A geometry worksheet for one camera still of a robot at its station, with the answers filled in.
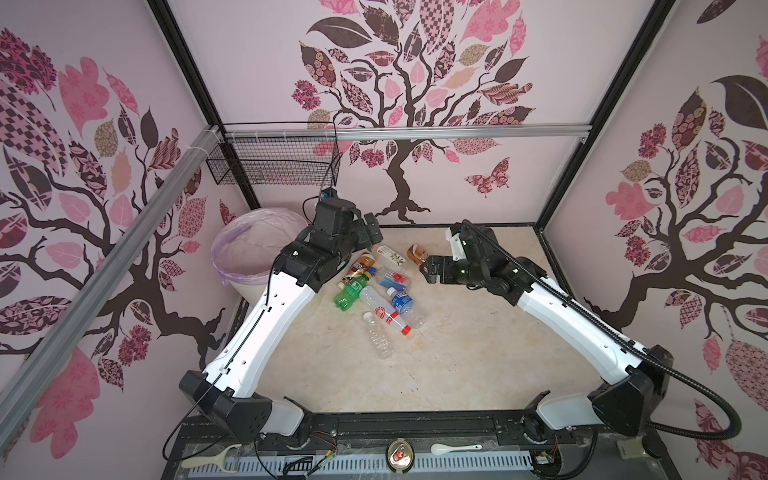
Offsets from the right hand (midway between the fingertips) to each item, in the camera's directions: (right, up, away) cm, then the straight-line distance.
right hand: (434, 264), depth 76 cm
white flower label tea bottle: (-11, +2, +28) cm, 30 cm away
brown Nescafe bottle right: (-2, +2, +30) cm, 30 cm away
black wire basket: (-48, +36, +19) cm, 63 cm away
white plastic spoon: (+1, -45, -4) cm, 45 cm away
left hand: (-18, +8, -5) cm, 20 cm away
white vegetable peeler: (-52, -46, -7) cm, 69 cm away
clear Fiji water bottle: (-10, -6, +22) cm, 25 cm away
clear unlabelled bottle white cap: (-15, -22, +12) cm, 29 cm away
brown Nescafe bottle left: (-21, -1, +27) cm, 35 cm away
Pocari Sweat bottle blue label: (-7, -14, +17) cm, 23 cm away
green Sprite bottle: (-26, -12, +19) cm, 35 cm away
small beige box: (+45, -43, -8) cm, 63 cm away
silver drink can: (-9, -40, -14) cm, 43 cm away
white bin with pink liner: (-55, +6, +12) cm, 56 cm away
